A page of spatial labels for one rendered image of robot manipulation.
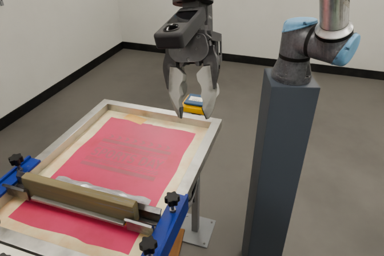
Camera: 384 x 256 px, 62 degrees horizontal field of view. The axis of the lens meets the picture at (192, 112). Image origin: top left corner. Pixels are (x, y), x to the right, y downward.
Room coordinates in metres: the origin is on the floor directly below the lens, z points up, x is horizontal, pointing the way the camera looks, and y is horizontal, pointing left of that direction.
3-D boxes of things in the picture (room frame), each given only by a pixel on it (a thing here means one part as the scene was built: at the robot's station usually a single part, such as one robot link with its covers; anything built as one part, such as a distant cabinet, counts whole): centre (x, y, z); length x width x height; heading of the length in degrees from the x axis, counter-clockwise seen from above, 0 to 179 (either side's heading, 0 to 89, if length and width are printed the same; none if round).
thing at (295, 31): (1.15, -0.39, 1.37); 0.13 x 0.12 x 0.14; 42
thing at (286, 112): (1.16, -0.39, 0.60); 0.18 x 0.18 x 1.20; 88
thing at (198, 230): (1.40, -0.02, 0.48); 0.22 x 0.22 x 0.96; 72
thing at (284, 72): (1.16, -0.39, 1.25); 0.15 x 0.15 x 0.10
